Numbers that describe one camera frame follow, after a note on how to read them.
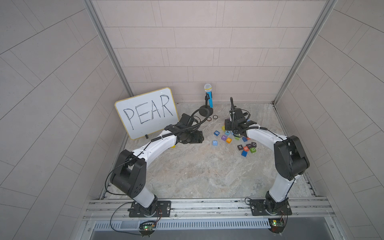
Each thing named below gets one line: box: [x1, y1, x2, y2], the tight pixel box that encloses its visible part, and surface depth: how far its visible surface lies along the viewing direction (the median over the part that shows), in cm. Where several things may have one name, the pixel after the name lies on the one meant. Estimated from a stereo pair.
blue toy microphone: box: [204, 83, 214, 108], surface depth 98 cm
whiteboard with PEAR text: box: [114, 87, 180, 140], surface depth 92 cm
